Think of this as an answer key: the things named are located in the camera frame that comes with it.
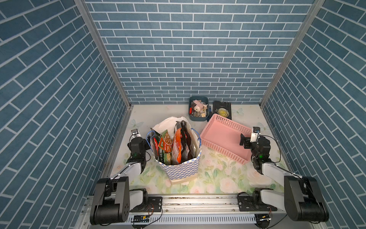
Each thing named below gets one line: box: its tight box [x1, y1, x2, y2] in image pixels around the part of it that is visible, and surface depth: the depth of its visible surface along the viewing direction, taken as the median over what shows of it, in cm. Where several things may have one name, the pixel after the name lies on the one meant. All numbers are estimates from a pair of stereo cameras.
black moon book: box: [212, 100, 233, 120], surface depth 118 cm
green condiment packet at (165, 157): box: [158, 147, 172, 166], surface depth 77 cm
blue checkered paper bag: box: [146, 116, 202, 186], surface depth 72 cm
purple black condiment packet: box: [174, 120, 195, 159], surface depth 76 cm
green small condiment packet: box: [157, 129, 173, 153], surface depth 84 cm
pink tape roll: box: [193, 99, 204, 113], surface depth 112 cm
